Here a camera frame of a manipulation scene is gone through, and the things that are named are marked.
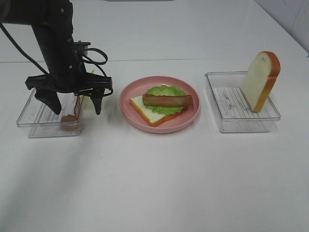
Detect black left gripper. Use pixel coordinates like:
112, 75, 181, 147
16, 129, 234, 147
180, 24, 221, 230
25, 25, 112, 115

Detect short bacon strip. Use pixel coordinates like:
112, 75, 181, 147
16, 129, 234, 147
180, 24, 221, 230
61, 96, 82, 131

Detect white bread slice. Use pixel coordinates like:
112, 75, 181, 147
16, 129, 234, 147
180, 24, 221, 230
129, 96, 188, 127

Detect green lettuce leaf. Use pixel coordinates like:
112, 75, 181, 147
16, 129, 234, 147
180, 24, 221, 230
144, 85, 186, 115

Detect long bacon strip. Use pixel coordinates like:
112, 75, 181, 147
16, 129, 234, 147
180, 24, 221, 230
142, 94, 194, 107

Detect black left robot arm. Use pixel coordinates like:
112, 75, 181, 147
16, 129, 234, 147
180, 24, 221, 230
0, 0, 113, 115

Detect yellow cheese slice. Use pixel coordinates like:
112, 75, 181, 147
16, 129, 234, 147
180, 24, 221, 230
79, 70, 95, 103

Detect clear plastic ingredient tray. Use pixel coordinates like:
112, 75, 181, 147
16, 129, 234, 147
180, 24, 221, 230
16, 73, 104, 139

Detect pink round plate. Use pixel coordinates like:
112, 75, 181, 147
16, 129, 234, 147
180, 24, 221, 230
119, 76, 200, 133

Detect clear plastic bread tray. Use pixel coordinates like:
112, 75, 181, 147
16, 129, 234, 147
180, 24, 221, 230
205, 71, 281, 133

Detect standing bread slice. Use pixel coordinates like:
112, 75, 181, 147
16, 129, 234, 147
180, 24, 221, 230
240, 51, 281, 113

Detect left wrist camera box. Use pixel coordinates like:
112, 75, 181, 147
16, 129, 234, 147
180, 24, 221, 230
74, 41, 91, 56

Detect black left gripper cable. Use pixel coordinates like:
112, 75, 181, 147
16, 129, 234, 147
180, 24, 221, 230
0, 23, 114, 97

